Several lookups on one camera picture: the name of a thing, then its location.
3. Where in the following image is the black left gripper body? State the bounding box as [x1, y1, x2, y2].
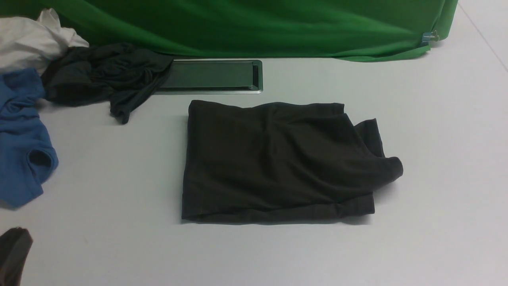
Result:
[0, 227, 33, 286]

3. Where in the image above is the dark gray long-sleeve shirt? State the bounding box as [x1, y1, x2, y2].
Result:
[181, 100, 404, 224]

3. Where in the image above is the blue t-shirt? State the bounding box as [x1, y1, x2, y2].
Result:
[0, 68, 59, 209]

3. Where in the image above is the dark teal crumpled shirt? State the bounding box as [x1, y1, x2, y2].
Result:
[41, 43, 174, 124]

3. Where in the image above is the white crumpled shirt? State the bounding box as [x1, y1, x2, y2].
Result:
[0, 8, 89, 75]

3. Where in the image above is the green backdrop cloth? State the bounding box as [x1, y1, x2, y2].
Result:
[1, 0, 458, 63]

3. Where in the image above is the blue binder clip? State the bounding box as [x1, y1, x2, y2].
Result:
[420, 30, 440, 46]

